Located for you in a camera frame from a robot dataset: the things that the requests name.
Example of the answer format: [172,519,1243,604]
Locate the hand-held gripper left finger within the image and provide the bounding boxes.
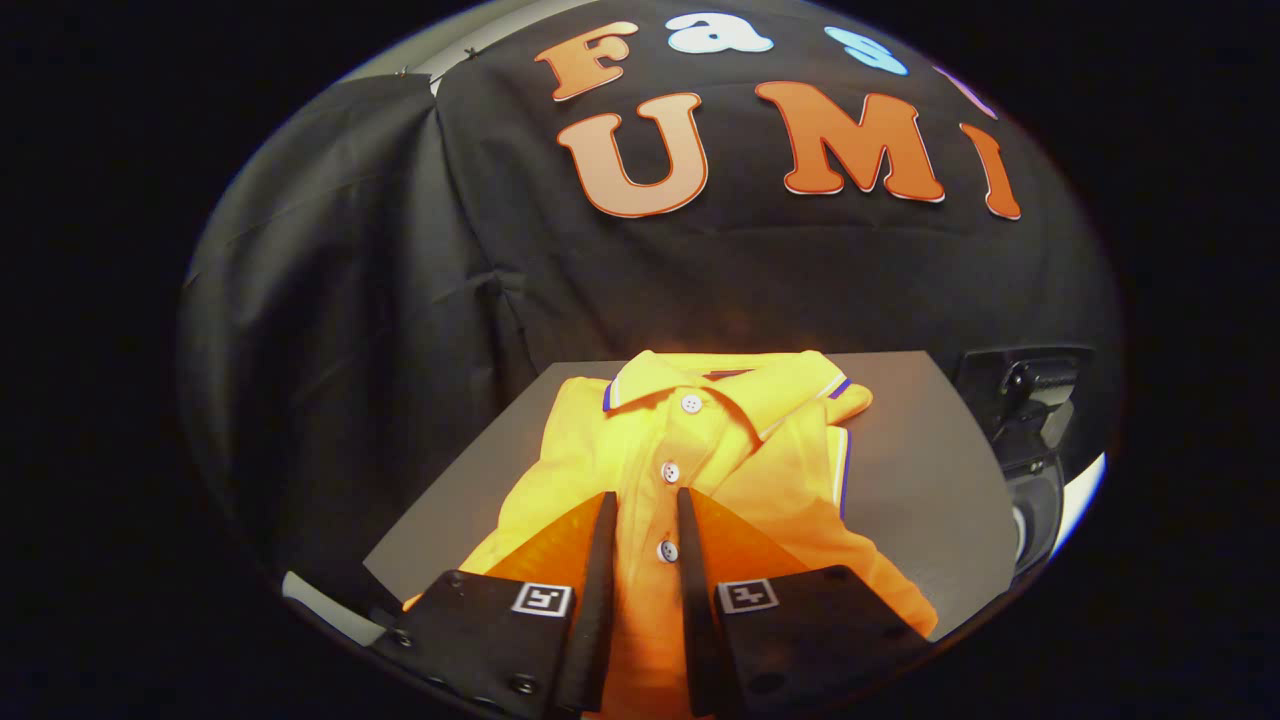
[370,490,619,720]

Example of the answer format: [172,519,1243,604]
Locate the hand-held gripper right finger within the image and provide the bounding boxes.
[676,487,936,720]

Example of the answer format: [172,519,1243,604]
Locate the orange polo shirt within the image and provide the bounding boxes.
[403,350,939,720]

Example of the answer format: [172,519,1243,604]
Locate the dark washing machine lid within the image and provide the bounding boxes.
[955,347,1096,466]

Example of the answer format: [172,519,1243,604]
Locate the grey platform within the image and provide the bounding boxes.
[362,350,1019,643]

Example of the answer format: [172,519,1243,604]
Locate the black backdrop cloth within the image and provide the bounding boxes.
[180,0,1121,611]

